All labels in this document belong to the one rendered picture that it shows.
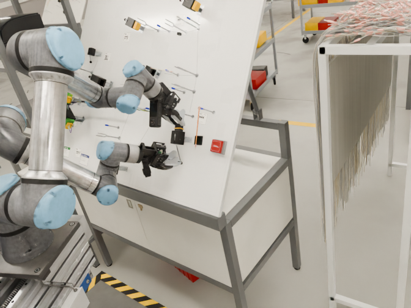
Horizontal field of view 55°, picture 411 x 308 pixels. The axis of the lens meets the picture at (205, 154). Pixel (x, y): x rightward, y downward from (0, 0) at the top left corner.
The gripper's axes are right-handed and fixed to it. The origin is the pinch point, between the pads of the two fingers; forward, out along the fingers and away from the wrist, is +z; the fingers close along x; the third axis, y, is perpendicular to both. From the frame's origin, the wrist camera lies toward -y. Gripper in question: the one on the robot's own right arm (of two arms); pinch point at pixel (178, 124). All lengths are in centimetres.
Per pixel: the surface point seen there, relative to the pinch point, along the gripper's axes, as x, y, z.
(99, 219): 83, -36, 53
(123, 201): 48, -28, 33
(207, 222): -14.2, -32.0, 24.5
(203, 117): -7.5, 7.1, 4.4
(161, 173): 12.9, -16.4, 15.4
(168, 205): 6.8, -28.7, 21.4
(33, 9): 762, 412, 177
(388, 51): -78, 30, -3
